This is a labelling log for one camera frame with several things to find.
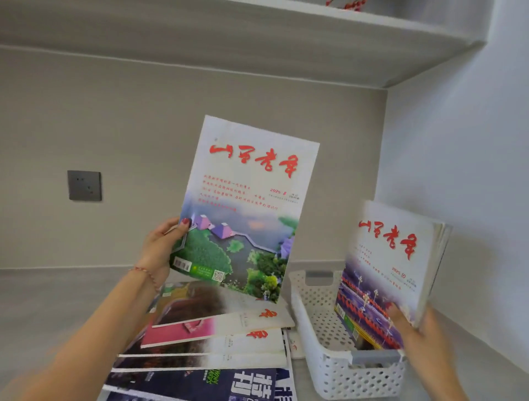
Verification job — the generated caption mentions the person's right hand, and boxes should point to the person's right hand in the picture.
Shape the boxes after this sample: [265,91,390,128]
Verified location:
[388,304,456,374]

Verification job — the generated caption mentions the person's left hand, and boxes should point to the person's left hand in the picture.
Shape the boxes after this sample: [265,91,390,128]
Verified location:
[136,217,192,291]

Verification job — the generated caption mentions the purple cover magazine bundle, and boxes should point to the purple cover magazine bundle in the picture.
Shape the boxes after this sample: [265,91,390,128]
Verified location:
[334,200,454,352]

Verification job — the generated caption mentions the green landscape cover magazine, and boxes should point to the green landscape cover magazine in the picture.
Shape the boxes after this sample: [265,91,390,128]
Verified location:
[169,115,320,304]

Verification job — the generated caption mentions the person's left forearm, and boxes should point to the person's left forearm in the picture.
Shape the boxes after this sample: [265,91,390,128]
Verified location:
[8,268,160,401]

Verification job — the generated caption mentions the person's right forearm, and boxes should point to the person's right forearm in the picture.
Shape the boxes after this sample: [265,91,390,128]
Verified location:
[407,359,470,401]

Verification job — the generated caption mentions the white perforated plastic basket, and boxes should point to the white perforated plastic basket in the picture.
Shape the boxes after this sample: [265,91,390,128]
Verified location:
[288,270,408,401]

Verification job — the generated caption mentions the fanned pile of magazines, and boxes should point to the fanned pile of magazines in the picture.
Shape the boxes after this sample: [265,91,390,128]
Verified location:
[101,281,307,401]

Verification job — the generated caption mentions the red bead decoration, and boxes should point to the red bead decoration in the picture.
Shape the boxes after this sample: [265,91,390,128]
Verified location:
[324,0,369,12]

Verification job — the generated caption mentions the thin beaded wrist bracelet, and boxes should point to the thin beaded wrist bracelet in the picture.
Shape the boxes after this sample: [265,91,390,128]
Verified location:
[127,266,160,291]

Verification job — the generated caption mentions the grey wall socket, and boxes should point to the grey wall socket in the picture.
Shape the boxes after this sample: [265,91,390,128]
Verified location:
[67,170,102,202]

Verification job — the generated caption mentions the white wall shelf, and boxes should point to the white wall shelf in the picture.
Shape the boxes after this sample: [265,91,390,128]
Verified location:
[0,0,495,90]

